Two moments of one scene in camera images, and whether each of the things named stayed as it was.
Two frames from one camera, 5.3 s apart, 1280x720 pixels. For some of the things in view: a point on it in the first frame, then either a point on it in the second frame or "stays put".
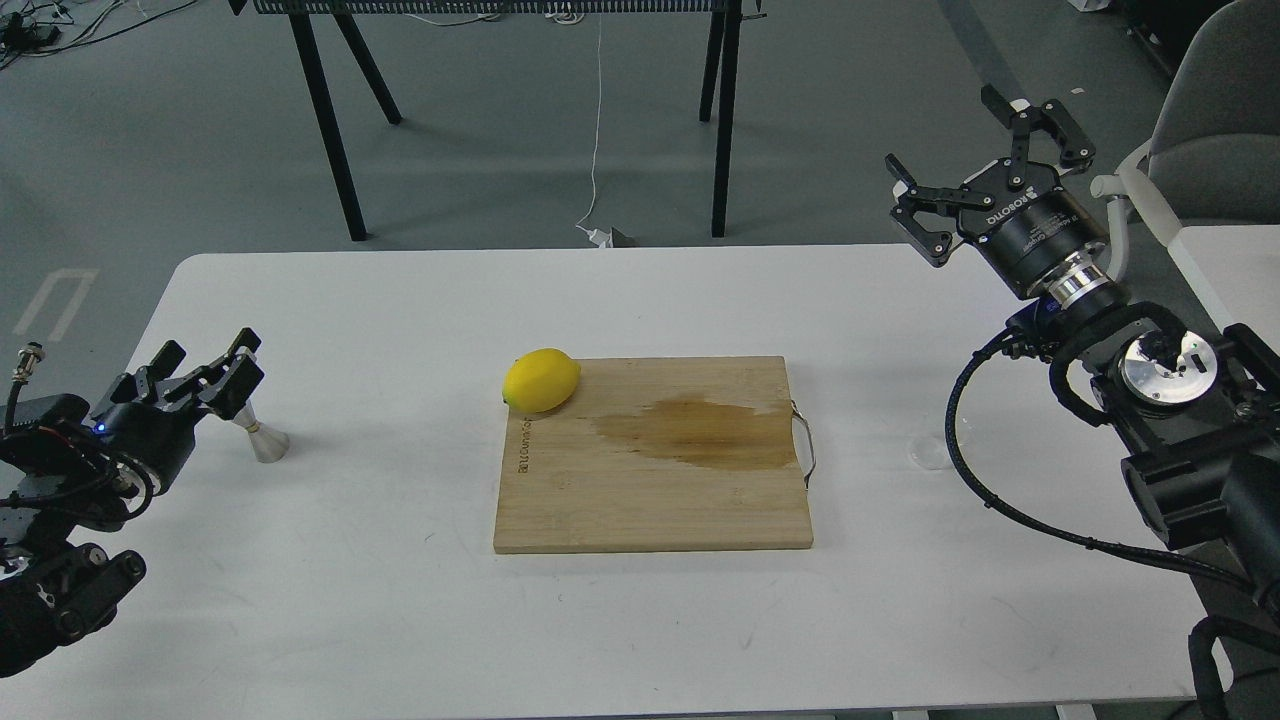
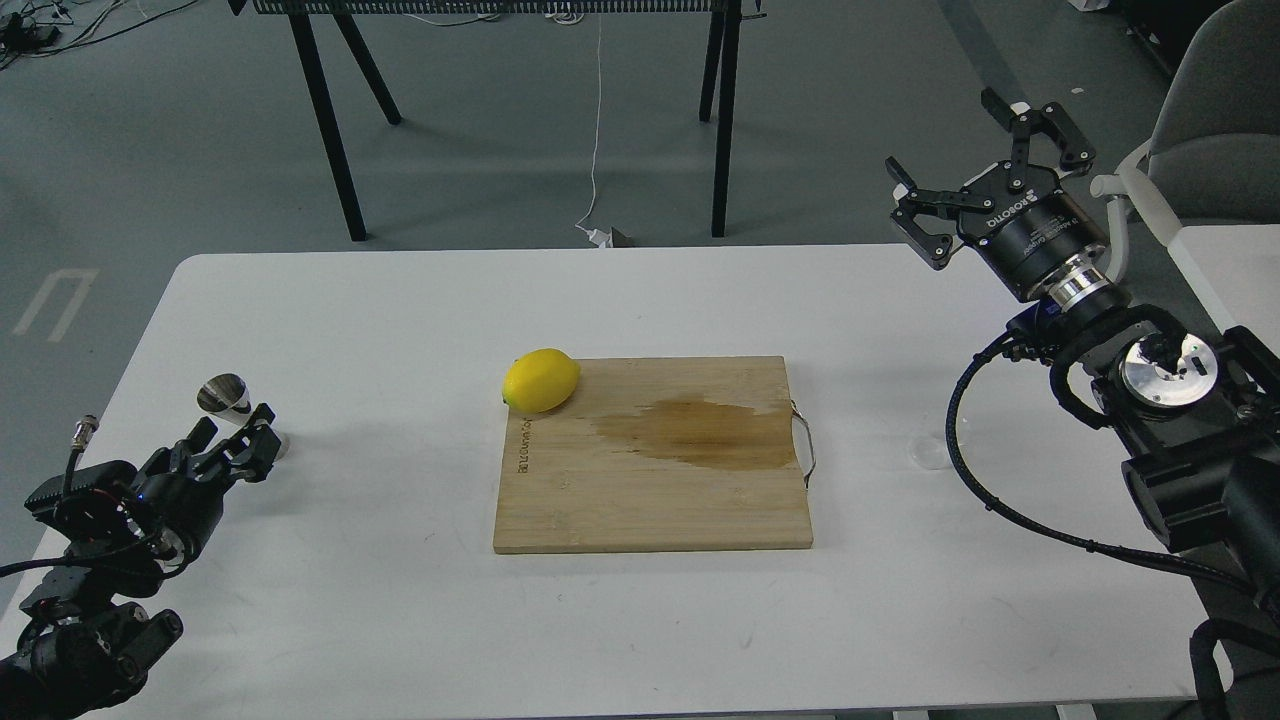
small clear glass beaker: (929, 453) stays put
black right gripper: (1031, 225) stays put
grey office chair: (1213, 155) stays put
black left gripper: (162, 434) to (187, 509)
